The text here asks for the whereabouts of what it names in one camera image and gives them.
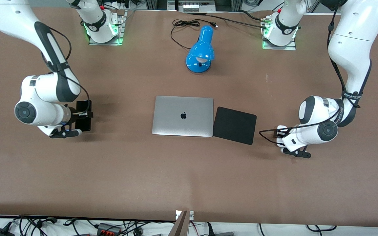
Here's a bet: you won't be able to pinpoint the silver closed laptop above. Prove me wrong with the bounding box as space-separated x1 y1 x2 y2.
152 96 214 137

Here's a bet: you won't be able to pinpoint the black cable to base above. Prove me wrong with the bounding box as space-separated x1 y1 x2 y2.
205 14 268 29

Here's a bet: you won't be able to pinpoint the white device with sockets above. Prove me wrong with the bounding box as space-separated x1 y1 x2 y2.
182 0 216 13

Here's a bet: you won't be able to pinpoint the blue desk lamp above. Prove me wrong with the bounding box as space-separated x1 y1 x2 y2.
186 26 215 73

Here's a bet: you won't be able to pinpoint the black mouse pad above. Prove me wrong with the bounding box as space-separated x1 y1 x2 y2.
213 107 257 145

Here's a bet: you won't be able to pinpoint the black smartphone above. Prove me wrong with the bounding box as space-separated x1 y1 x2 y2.
76 100 92 132

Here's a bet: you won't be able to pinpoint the black lamp power cord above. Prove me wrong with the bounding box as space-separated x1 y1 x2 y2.
170 19 218 50

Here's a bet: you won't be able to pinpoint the brown wooden post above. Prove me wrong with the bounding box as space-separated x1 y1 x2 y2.
169 210 190 236

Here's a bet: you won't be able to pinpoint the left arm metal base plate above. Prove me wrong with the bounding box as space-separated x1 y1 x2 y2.
262 15 297 50

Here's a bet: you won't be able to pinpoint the white power strip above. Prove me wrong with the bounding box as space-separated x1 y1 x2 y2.
112 0 131 10

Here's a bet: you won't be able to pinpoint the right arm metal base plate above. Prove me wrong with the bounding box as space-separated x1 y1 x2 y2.
88 10 124 46

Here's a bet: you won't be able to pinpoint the white computer mouse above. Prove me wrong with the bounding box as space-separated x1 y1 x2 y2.
276 126 288 147

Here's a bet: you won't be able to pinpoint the grey connector block orange levers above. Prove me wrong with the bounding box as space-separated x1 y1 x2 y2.
97 223 122 236

